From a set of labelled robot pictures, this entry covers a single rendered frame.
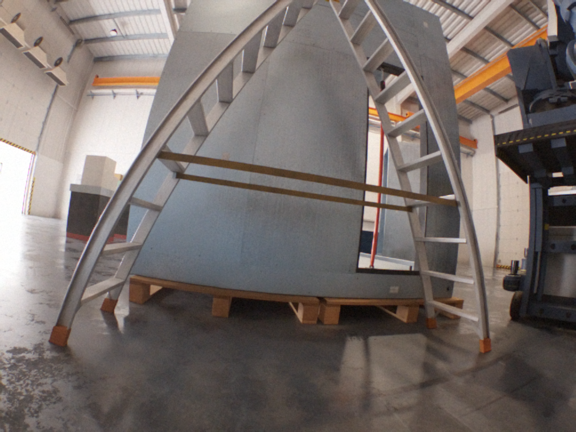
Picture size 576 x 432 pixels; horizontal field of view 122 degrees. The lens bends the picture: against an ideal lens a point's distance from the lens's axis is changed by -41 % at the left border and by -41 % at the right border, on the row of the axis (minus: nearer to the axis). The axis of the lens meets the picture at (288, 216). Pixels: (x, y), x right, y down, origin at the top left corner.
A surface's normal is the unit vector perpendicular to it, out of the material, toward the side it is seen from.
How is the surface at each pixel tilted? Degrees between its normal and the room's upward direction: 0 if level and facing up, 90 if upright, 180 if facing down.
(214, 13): 90
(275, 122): 90
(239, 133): 90
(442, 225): 90
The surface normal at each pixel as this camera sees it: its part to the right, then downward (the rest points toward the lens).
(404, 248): -0.20, -0.10
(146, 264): 0.15, -0.06
